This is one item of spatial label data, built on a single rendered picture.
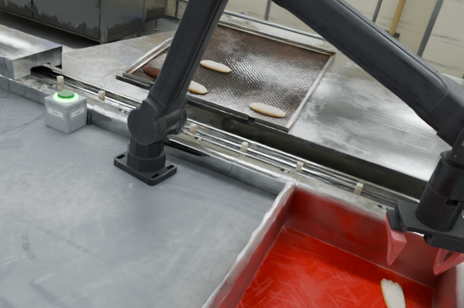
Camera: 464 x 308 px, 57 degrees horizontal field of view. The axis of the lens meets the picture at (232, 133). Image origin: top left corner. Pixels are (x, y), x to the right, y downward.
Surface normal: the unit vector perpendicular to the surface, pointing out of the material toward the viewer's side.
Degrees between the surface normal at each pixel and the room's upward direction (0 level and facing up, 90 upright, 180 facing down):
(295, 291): 0
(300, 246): 0
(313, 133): 10
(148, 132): 90
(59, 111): 90
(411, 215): 1
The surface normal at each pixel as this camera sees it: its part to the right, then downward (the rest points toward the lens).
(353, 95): 0.10, -0.79
